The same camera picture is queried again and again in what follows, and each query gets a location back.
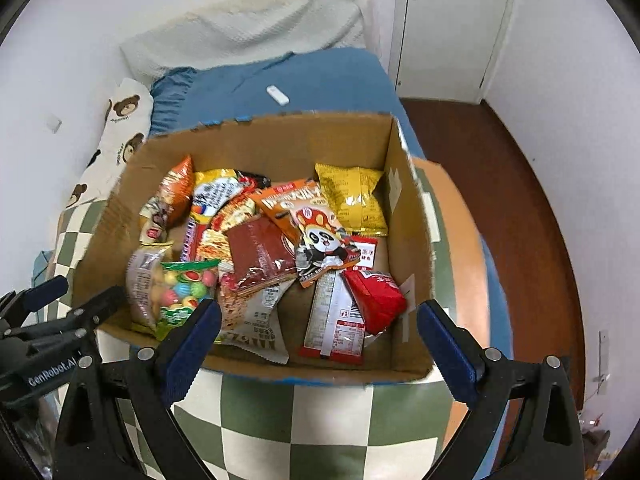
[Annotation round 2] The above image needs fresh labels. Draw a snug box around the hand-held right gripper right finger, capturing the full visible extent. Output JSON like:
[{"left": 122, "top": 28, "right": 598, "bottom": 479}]
[{"left": 416, "top": 299, "right": 586, "bottom": 480}]

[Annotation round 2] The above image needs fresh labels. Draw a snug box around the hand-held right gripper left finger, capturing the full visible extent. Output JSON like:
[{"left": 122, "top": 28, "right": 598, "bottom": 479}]
[{"left": 52, "top": 299, "right": 223, "bottom": 480}]

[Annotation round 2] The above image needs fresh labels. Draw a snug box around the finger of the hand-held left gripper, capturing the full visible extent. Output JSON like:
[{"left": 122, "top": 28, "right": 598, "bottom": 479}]
[
  {"left": 0, "top": 274, "right": 69, "bottom": 331},
  {"left": 10, "top": 285, "right": 127, "bottom": 345}
]

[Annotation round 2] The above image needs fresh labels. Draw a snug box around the yellow snack packet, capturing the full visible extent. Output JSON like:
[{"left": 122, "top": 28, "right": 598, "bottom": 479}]
[{"left": 314, "top": 162, "right": 388, "bottom": 237}]

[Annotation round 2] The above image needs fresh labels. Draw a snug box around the brown cardboard box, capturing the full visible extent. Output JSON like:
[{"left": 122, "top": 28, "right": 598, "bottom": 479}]
[{"left": 75, "top": 112, "right": 436, "bottom": 386}]

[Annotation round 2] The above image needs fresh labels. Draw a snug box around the clear bag of round biscuits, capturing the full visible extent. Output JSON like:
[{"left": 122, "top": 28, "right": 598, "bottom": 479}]
[{"left": 125, "top": 246, "right": 173, "bottom": 336}]

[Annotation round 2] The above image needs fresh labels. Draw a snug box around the colourful candy ball bag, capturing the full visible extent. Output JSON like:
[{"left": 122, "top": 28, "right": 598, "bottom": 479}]
[{"left": 155, "top": 259, "right": 221, "bottom": 342}]

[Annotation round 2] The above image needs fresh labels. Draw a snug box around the clear plastic bag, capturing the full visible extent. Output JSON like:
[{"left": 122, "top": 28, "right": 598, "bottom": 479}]
[{"left": 0, "top": 395, "right": 66, "bottom": 480}]

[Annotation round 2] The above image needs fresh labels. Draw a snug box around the bright red snack packet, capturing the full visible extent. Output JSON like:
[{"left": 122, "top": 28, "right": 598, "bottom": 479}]
[{"left": 342, "top": 269, "right": 408, "bottom": 335}]

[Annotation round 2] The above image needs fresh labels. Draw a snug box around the dark red snack packet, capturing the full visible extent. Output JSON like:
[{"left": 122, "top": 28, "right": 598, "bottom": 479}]
[{"left": 225, "top": 217, "right": 298, "bottom": 296}]

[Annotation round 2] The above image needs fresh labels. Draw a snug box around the long red white packet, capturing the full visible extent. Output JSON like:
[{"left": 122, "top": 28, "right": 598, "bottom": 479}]
[{"left": 299, "top": 267, "right": 368, "bottom": 366}]

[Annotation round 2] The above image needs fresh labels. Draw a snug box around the small red white packet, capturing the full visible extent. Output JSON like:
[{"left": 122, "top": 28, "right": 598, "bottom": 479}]
[{"left": 350, "top": 235, "right": 379, "bottom": 271}]

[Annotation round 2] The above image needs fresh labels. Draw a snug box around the yellow red noodle packet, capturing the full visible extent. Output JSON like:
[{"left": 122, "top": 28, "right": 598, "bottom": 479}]
[{"left": 185, "top": 167, "right": 271, "bottom": 263}]

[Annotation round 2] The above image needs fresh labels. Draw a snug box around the panda print snack packet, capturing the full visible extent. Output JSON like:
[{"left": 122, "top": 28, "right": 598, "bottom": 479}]
[{"left": 287, "top": 197, "right": 361, "bottom": 288}]

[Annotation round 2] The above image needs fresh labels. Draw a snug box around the orange brown snack packet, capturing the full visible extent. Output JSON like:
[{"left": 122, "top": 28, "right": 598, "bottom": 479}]
[{"left": 248, "top": 180, "right": 328, "bottom": 243}]

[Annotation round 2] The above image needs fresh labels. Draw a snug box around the bear print pillow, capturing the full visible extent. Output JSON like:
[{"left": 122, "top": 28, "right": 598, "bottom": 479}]
[{"left": 65, "top": 78, "right": 155, "bottom": 211}]

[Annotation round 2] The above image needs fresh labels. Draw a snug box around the blue bed sheet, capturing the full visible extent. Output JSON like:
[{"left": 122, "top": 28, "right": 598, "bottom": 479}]
[{"left": 31, "top": 47, "right": 516, "bottom": 361}]

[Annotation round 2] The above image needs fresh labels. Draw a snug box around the white door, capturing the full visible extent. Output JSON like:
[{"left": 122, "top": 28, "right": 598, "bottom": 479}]
[{"left": 392, "top": 0, "right": 523, "bottom": 106}]

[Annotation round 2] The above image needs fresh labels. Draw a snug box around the white textured blanket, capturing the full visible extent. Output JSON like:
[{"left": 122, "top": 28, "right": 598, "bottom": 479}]
[{"left": 120, "top": 0, "right": 378, "bottom": 86}]

